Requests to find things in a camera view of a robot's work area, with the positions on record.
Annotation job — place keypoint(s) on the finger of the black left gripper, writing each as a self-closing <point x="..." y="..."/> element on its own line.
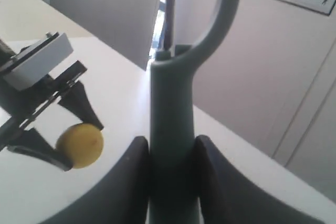
<point x="32" y="144"/>
<point x="77" y="102"/>

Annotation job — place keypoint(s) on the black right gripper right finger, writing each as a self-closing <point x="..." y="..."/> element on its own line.
<point x="228" y="196"/>

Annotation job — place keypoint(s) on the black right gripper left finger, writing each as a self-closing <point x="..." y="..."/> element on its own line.
<point x="122" y="195"/>

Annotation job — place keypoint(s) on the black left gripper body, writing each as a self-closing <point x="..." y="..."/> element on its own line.
<point x="22" y="106"/>

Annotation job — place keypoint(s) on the yellow lemon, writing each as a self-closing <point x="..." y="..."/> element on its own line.
<point x="82" y="143"/>

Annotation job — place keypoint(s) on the teal handled peeler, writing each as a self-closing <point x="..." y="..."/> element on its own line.
<point x="174" y="197"/>

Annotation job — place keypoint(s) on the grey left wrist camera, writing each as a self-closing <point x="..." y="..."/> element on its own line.
<point x="29" y="66"/>

